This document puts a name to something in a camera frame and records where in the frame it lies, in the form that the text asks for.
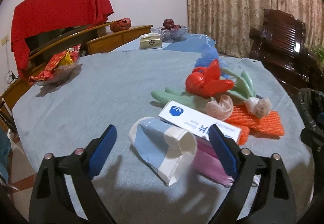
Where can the red cloth over television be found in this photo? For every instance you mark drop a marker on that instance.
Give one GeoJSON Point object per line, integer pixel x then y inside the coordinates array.
{"type": "Point", "coordinates": [33, 17]}

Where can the tissue box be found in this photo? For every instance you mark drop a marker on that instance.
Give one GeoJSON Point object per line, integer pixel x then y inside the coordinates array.
{"type": "Point", "coordinates": [151, 41]}

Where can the potted green plant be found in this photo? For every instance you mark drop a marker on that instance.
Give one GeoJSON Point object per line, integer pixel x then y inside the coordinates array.
{"type": "Point", "coordinates": [319, 53]}

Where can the pink crumpled wrapper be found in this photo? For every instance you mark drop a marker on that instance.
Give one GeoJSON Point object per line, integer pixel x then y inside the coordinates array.
{"type": "Point", "coordinates": [221, 109]}

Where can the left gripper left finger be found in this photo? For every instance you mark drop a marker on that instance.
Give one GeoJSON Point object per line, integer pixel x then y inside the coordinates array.
{"type": "Point", "coordinates": [50, 201]}

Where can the blue plastic bag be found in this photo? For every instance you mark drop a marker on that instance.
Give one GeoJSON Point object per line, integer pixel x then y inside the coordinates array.
{"type": "Point", "coordinates": [208, 54]}

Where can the dark wooden armchair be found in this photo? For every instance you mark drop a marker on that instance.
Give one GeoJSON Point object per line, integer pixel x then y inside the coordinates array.
{"type": "Point", "coordinates": [280, 46]}

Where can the red plastic bag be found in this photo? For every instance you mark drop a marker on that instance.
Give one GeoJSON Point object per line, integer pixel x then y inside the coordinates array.
{"type": "Point", "coordinates": [206, 82]}
{"type": "Point", "coordinates": [120, 25]}

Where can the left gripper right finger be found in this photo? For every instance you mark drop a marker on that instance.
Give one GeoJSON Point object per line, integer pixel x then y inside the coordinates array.
{"type": "Point", "coordinates": [261, 192]}

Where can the pink face mask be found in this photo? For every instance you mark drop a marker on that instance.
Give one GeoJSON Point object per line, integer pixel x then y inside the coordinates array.
{"type": "Point", "coordinates": [207, 163]}

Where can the white cloth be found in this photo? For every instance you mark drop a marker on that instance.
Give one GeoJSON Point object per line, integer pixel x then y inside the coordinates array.
{"type": "Point", "coordinates": [259, 107]}

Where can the red apples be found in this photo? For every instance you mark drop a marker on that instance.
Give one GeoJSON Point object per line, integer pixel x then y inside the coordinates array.
{"type": "Point", "coordinates": [169, 24]}

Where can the green rubber glove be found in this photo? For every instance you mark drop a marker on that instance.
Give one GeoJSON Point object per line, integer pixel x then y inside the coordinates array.
{"type": "Point", "coordinates": [243, 86]}
{"type": "Point", "coordinates": [192, 101]}

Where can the orange foam net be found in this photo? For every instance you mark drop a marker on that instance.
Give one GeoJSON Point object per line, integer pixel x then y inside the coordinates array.
{"type": "Point", "coordinates": [269, 125]}
{"type": "Point", "coordinates": [244, 134]}

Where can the blue white paper cup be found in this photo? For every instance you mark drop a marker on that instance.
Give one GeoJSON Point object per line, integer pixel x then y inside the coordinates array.
{"type": "Point", "coordinates": [168, 150]}

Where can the glass fruit bowl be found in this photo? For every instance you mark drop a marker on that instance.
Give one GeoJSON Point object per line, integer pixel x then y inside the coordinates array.
{"type": "Point", "coordinates": [172, 35]}

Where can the blue coffee table cloth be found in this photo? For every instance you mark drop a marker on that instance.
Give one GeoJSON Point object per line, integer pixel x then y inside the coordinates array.
{"type": "Point", "coordinates": [191, 42]}

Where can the black television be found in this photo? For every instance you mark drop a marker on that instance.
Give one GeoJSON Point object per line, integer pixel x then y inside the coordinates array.
{"type": "Point", "coordinates": [42, 40]}

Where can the red plastic bag on cabinet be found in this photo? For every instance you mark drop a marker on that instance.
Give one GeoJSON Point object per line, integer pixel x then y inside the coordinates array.
{"type": "Point", "coordinates": [120, 25]}

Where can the black bin with liner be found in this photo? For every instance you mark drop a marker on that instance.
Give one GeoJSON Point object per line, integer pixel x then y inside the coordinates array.
{"type": "Point", "coordinates": [310, 107]}

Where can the white blue medicine box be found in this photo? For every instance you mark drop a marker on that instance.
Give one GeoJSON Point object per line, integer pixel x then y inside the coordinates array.
{"type": "Point", "coordinates": [196, 122]}

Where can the snack bowl with red packets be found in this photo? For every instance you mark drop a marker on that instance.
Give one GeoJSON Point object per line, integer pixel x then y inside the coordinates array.
{"type": "Point", "coordinates": [59, 68]}

